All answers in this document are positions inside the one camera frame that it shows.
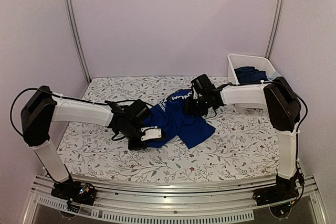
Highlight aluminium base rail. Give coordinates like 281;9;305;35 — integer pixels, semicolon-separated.
23;175;330;223

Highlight dark navy clothing in bin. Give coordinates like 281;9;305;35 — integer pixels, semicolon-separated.
234;66;268;84

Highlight white plastic bin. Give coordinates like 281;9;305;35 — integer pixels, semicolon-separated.
223;54;276;109

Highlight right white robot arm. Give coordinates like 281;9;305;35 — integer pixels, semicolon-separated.
185;74;307;208

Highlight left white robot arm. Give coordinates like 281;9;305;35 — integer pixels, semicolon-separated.
20;86;166;209

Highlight aluminium frame post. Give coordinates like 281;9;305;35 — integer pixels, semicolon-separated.
64;0;91;83
265;0;285;60

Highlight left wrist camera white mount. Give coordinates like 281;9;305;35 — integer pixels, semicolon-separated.
141;126;163;142

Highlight floral table cloth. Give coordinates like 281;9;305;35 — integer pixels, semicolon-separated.
58;77;279;184

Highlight blue printed t-shirt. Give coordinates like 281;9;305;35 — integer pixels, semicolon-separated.
143;89;215;149

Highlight left aluminium frame post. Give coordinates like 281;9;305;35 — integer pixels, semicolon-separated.
64;0;91;83

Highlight light blue cloth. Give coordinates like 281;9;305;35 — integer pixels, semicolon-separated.
267;71;282;81

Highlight right aluminium frame post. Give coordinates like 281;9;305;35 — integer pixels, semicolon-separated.
265;0;285;60

